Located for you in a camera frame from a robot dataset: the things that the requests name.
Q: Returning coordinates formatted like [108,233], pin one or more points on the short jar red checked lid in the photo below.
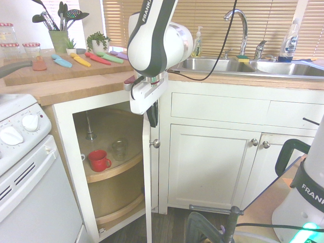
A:
[31,50]
[8,51]

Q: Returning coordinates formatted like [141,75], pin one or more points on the yellow and green sponge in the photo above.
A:
[242,59]

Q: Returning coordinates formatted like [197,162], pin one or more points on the white sink cabinet door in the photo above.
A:
[207,167]
[268,174]

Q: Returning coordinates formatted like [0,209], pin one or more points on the chrome gooseneck faucet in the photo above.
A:
[244,35]

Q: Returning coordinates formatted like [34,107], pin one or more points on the green knife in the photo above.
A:
[111,58]

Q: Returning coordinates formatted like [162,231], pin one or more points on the stainless steel double sink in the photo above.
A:
[217,65]

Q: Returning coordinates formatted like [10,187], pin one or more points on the white stove knob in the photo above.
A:
[10,136]
[31,122]

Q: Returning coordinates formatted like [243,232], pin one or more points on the small succulent in white pot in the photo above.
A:
[71,49]

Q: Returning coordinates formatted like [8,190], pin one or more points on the wooden rotating shelf with mug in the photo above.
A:
[114,172]

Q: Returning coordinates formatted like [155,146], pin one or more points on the black perforated skimmer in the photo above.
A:
[74,14]

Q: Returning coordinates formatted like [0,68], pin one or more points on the red knife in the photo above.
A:
[98,59]

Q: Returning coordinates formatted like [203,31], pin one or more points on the chrome side sprayer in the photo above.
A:
[259,50]

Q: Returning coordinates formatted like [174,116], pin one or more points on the wooden window blind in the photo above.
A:
[314,27]
[207,15]

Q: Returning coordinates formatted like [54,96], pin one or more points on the red ceramic mug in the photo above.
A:
[97,162]

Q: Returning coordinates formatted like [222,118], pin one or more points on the grey and maroon wrist camera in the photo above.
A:
[127,84]

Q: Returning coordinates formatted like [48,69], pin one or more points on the round silver door knob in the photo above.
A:
[266,144]
[254,142]
[155,143]

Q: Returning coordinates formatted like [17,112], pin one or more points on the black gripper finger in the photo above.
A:
[153,116]
[158,107]

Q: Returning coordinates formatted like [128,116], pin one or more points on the trailing plant in white pot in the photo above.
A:
[98,44]

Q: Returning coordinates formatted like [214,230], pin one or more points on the tall jar red checked lid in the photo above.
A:
[7,35]

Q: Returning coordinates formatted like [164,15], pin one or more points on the white cabinet frame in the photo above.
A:
[63,152]

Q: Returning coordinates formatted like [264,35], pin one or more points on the yellow hand soap dispenser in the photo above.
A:
[197,46]

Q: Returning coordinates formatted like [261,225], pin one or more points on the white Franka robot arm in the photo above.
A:
[152,38]

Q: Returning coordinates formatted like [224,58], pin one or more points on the blue knife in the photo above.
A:
[62,61]

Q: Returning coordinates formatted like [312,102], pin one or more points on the white false drawer front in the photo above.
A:
[217,107]
[291,114]

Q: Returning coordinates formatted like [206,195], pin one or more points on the white cup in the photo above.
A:
[82,157]

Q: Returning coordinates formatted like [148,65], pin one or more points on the metal shelf pole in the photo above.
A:
[89,126]

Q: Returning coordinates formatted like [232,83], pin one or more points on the white magnetic door catch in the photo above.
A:
[102,230]

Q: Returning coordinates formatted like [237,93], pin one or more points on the green utensil holder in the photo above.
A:
[58,41]

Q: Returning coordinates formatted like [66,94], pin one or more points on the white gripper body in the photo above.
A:
[146,98]

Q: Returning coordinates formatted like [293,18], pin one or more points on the thin black rod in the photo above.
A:
[310,121]

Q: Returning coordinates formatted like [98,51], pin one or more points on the wooden cutting board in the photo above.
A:
[76,72]

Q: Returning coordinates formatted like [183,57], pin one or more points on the orange cleaver knife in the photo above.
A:
[39,65]

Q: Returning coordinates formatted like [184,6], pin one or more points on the black serving spoon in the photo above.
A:
[38,18]

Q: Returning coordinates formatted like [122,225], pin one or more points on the white stove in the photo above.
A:
[38,189]

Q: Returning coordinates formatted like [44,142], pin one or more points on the metal whisk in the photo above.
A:
[48,20]

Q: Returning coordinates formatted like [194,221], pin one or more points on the clear dish soap bottle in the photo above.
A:
[289,43]

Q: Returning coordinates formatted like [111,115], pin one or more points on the purple knife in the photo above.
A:
[121,55]

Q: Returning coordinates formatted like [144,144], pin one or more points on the black spatula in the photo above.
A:
[61,10]

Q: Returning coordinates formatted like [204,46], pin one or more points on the yellow knife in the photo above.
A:
[81,60]

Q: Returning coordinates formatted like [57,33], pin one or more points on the dark metal bar clamp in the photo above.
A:
[234,220]

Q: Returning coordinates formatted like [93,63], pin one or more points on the clear glass jar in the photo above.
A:
[119,152]

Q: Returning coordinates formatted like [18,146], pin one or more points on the empty wooden rotating shelf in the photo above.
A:
[121,211]

